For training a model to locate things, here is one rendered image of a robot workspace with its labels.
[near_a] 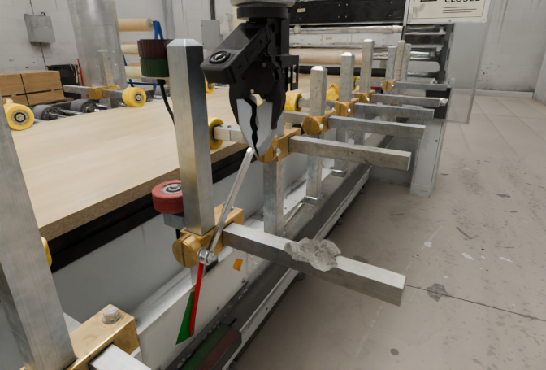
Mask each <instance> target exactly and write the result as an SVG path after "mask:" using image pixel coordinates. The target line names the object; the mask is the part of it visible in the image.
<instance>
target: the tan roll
mask: <svg viewBox="0 0 546 370"><path fill-rule="evenodd" d="M344 53H353V54H354V55H355V60H354V66H361V64H362V49H289V54H292V55H299V63H305V64H330V65H341V55H343V54H344ZM373 60H388V56H387V55H373Z"/></svg>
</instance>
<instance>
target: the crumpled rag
mask: <svg viewBox="0 0 546 370"><path fill-rule="evenodd" d="M283 250H285V251H286V252H287V253H289V254H290V255H291V257H292V259H295V261H298V260H299V261H303V262H304V261H305V262H307V263H309V264H311V265H312V266H314V268H316V269H319V270H321V271H327V270H328V269H329V270H330V269H331V268H333V267H338V263H337V261H336V259H335V258H334V257H333V256H335V255H338V254H340V253H341V251H340V250H339V249H338V248H337V247H336V245H335V243H334V242H331V241H328V240H326V239H323V240H322V241H315V242H314V241H313V240H312V239H311V240H310V239H308V238H307V237H305V238H303V239H302V240H300V241H299V242H296V241H294V242H285V245H284V248H283Z"/></svg>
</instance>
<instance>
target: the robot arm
mask: <svg viewBox="0 0 546 370"><path fill-rule="evenodd" d="M230 4H231V5H232V6H234V7H239V8H237V9H236V15H237V19H239V20H248V21H249V22H248V23H240V24H239V25H238V26H237V27H236V28H235V29H234V30H233V31H232V32H231V33H230V34H229V36H228V37H227V38H226V39H225V40H224V41H223V42H222V43H221V44H220V45H219V46H218V47H217V48H216V49H215V50H214V51H213V52H212V53H211V54H210V55H209V56H208V57H207V58H206V60H205V61H204V62H203V63H202V64H201V65H200V66H201V69H202V71H203V73H204V76H205V78H206V80H207V83H217V84H222V85H225V84H226V85H229V102H230V105H231V108H232V112H233V115H234V116H235V119H236V122H237V124H238V125H239V126H240V130H241V132H242V134H243V136H244V138H245V140H246V141H247V143H248V144H249V147H251V148H254V154H255V155H256V156H263V155H264V154H265V153H266V152H267V150H268V149H269V147H270V145H271V143H272V141H273V138H274V136H275V135H276V134H277V133H278V132H279V131H280V130H281V129H282V128H283V126H284V117H283V116H282V115H281V114H282V112H283V110H284V107H285V103H286V93H287V91H288V84H290V91H293V90H296V89H298V73H299V55H292V54H289V26H290V13H288V8H285V7H292V6H293V5H294V4H295V0H230ZM293 65H296V82H294V83H293ZM289 67H291V74H290V77H288V68H289ZM252 94H259V96H260V97H261V99H266V101H265V102H263V103H262V104H260V105H259V106H258V104H257V99H256V97H255V96H254V95H252Z"/></svg>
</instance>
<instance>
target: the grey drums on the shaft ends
mask: <svg viewBox="0 0 546 370"><path fill-rule="evenodd" d="M164 89H165V93H166V96H167V97H170V88H164ZM144 92H145V91H144ZM145 95H146V101H147V98H153V97H154V96H153V94H152V93H150V92H145ZM154 95H156V96H162V93H161V89H160V88H157V89H156V90H155V93H154ZM99 103H101V104H106V99H105V98H103V99H100V100H99ZM89 108H94V109H98V106H97V104H96V103H95V102H92V101H89V100H82V99H77V100H75V101H73V102H72V103H71V106H70V111H78V112H83V113H89ZM32 113H33V114H34V119H38V120H46V121H50V120H52V119H51V118H50V116H51V114H56V115H63V113H62V112H61V111H60V110H59V109H58V108H57V107H52V106H47V105H37V106H35V107H34V108H33V109H32Z"/></svg>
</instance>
